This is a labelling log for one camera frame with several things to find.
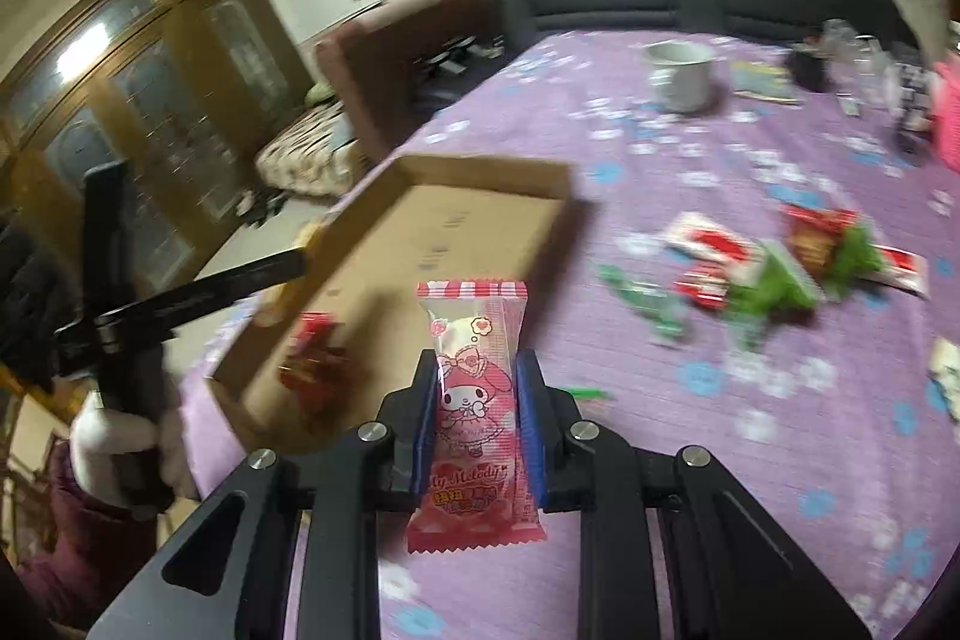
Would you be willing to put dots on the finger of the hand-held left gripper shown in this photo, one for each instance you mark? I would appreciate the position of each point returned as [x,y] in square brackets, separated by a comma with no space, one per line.
[217,289]

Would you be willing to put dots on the red brown snack packet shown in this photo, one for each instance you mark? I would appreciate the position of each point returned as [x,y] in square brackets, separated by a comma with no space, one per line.
[816,235]

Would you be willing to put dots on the wooden glass-door cabinet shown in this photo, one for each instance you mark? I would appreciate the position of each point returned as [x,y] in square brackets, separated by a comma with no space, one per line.
[142,108]

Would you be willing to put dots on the thin booklet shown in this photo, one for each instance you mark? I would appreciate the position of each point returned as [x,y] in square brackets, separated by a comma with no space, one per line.
[765,81]

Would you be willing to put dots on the pink cartoon snack packet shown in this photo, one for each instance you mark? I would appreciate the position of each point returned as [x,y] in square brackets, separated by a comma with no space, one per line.
[474,385]

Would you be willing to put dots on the white mug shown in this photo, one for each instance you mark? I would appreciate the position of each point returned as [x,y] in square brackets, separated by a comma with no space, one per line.
[681,74]

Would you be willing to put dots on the person's left hand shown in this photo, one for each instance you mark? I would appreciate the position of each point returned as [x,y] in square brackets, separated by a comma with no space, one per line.
[112,441]

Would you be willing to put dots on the purple floral tablecloth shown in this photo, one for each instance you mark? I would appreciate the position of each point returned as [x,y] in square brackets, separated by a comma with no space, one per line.
[675,445]

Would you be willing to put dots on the small red snack packet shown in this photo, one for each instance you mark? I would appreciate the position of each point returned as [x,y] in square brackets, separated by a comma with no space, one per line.
[703,289]

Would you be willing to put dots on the brown chair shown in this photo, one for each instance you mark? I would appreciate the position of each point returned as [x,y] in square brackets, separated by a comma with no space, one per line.
[390,63]

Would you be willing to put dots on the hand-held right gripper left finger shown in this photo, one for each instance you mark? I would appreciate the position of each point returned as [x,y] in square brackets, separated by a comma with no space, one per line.
[425,424]

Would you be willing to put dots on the pale snack packet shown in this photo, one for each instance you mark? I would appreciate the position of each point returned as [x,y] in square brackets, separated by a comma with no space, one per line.
[948,381]

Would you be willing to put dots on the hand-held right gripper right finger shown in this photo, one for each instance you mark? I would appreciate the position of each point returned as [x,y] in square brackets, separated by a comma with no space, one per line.
[529,430]

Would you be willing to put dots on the shallow cardboard box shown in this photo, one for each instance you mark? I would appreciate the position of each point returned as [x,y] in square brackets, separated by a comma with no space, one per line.
[420,250]

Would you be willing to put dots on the green snack packet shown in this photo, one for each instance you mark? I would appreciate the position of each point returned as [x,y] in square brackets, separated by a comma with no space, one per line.
[646,302]
[855,257]
[776,284]

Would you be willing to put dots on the black container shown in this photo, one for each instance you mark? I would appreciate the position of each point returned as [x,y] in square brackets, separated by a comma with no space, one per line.
[806,69]

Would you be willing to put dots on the person's left forearm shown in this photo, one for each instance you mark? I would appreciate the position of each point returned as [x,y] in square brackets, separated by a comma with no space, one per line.
[82,550]

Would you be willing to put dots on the floral cushioned seat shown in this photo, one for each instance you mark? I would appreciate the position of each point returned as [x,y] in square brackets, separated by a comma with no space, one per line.
[311,149]

